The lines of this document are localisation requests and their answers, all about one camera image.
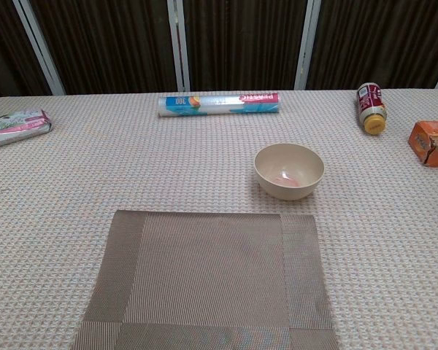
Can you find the pink tissue pack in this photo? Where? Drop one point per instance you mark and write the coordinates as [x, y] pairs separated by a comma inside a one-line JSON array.
[[14, 129]]

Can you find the dark brown curtain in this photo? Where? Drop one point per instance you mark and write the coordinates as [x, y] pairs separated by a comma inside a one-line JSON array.
[[113, 43]]

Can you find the white double frame post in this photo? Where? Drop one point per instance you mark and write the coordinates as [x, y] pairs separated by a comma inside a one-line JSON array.
[[178, 47]]

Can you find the yellow capped bottle red label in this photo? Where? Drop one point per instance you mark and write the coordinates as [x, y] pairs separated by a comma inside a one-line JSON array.
[[370, 105]]

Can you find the beige round bowl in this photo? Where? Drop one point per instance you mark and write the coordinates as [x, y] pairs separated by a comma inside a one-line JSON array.
[[277, 160]]

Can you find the beige checked tablecloth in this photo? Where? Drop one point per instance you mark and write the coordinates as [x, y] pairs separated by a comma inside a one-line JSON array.
[[95, 164]]

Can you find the orange cardboard box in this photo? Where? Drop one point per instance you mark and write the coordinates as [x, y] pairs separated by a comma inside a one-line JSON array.
[[432, 140]]

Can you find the plastic wrap roll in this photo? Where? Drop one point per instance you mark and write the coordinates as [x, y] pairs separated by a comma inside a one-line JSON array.
[[219, 105]]

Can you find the brown woven placemat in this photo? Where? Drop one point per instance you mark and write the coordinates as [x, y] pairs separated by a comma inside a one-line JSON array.
[[204, 277]]

